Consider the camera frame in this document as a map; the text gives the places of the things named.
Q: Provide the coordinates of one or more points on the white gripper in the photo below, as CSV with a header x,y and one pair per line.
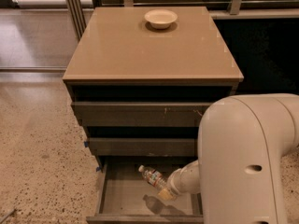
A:
x,y
175,180

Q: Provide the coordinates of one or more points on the clear plastic water bottle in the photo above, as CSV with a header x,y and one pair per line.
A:
x,y
153,177

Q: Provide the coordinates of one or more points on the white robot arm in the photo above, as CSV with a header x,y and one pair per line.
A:
x,y
241,141

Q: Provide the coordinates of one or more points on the open bottom grey drawer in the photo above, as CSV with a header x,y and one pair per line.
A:
x,y
126,198

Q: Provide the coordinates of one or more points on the middle grey drawer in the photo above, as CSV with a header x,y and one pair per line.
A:
x,y
152,147

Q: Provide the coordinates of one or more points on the top grey drawer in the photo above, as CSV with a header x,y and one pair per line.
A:
x,y
139,114

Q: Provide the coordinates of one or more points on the tan drawer cabinet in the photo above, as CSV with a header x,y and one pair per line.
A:
x,y
122,58

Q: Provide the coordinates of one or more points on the blue tape piece lower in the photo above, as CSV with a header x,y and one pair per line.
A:
x,y
98,169

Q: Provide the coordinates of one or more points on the metal rod on floor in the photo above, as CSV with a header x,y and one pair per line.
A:
x,y
7,215

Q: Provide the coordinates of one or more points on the white bowl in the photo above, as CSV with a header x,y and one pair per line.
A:
x,y
160,18

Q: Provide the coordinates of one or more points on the metal window frame post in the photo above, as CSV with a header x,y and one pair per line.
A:
x,y
77,17

